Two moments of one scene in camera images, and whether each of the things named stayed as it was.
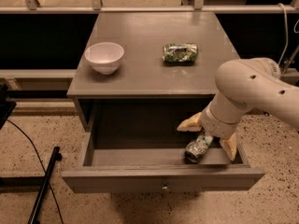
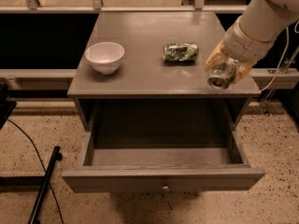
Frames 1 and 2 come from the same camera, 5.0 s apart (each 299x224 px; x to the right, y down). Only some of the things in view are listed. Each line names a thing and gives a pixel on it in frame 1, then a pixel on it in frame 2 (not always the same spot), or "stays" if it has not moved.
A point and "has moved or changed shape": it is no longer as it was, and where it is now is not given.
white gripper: [214, 124] to [241, 47]
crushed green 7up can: [198, 147] has moved or changed shape
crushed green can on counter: [176, 54] stays
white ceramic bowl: [105, 57] stays
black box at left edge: [6, 106] stays
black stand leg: [56, 157] stays
